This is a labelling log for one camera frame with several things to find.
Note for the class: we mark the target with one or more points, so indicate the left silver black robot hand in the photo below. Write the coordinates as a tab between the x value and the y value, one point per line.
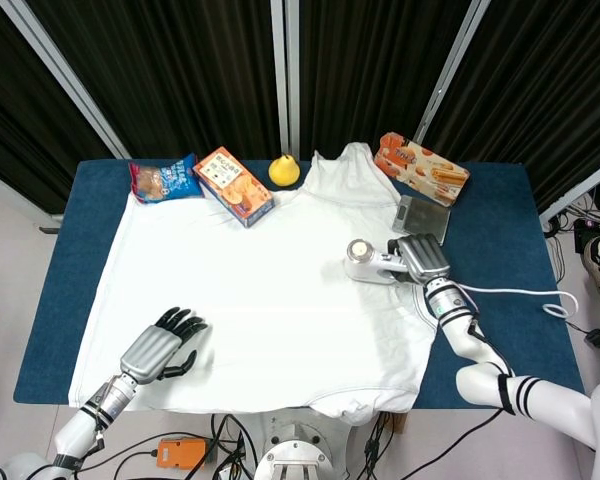
147	352

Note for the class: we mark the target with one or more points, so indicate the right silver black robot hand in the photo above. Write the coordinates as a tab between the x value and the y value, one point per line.
425	257

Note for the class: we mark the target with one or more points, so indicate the white handheld steam iron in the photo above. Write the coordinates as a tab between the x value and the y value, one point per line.
362	260

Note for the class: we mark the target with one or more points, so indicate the white t-shirt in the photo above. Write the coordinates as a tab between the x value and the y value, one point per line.
280	300

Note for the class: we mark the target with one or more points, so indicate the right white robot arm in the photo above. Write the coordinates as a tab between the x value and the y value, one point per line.
480	385

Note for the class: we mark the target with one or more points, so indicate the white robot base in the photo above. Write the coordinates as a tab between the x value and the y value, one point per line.
292	450

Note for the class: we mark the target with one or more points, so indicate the silver digital kitchen scale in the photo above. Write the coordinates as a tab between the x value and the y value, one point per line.
422	215

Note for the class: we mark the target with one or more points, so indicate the orange wafer roll box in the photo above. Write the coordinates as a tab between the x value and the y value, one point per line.
420	167

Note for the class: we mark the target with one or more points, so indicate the orange power box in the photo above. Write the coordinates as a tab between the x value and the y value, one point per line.
182	454

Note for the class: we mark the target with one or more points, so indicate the yellow pear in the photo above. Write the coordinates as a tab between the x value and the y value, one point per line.
283	172

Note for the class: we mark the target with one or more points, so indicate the blue snack bag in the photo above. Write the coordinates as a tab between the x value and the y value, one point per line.
165	182

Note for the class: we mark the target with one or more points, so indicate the orange cracker box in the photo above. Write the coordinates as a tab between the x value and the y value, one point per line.
232	187

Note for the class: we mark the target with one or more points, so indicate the grey metal frame post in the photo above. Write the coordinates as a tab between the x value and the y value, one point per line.
286	75
450	75
65	75

